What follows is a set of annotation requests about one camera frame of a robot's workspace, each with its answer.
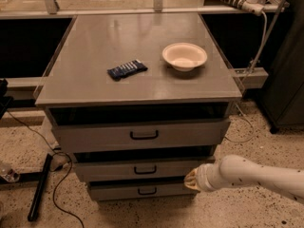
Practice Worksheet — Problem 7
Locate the grey drawer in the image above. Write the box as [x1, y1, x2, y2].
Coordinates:
[52, 119, 230, 153]
[88, 180, 197, 201]
[75, 157, 215, 182]

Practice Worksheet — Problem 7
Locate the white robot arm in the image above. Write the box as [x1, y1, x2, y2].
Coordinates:
[184, 155, 304, 204]

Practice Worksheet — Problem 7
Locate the grey bottom drawer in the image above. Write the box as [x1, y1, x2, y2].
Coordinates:
[88, 180, 197, 201]

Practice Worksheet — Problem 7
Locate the grey top drawer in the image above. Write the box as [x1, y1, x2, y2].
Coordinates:
[52, 119, 230, 153]

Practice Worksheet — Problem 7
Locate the grey drawer cabinet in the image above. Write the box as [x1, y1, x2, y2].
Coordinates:
[36, 13, 241, 189]

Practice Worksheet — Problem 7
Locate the dark grey side cabinet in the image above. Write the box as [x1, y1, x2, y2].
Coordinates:
[257, 0, 304, 134]

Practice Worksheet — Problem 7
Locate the white bowl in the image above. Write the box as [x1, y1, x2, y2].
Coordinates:
[162, 43, 208, 72]

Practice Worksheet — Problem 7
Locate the dark blue snack packet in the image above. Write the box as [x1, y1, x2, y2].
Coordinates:
[107, 60, 148, 81]

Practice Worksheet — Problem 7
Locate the black floor bar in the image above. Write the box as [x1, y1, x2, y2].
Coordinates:
[28, 154, 52, 222]

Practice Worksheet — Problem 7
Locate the white power strip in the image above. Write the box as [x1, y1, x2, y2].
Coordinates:
[220, 0, 264, 16]

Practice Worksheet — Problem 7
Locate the thin floor wire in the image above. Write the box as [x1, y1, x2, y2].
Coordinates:
[223, 102, 256, 144]

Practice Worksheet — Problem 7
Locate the white power cord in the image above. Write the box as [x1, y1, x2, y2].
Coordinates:
[241, 10, 269, 81]

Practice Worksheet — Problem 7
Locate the black floor cable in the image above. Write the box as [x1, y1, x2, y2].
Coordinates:
[6, 109, 86, 228]

